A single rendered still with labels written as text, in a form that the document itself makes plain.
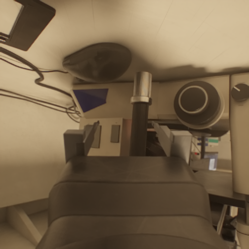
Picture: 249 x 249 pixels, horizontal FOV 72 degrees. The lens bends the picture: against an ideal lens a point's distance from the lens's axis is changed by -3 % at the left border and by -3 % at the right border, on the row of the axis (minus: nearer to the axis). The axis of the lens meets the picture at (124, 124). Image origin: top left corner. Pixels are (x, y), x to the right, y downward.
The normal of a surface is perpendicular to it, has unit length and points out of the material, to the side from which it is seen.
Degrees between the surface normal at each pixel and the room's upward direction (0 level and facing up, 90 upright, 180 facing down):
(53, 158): 90
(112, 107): 48
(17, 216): 90
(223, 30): 0
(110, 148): 90
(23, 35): 0
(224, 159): 90
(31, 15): 0
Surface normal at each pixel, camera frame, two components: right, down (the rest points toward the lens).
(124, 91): -0.27, -0.11
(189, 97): -0.56, -0.12
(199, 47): -0.08, 0.99
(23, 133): 0.82, 0.01
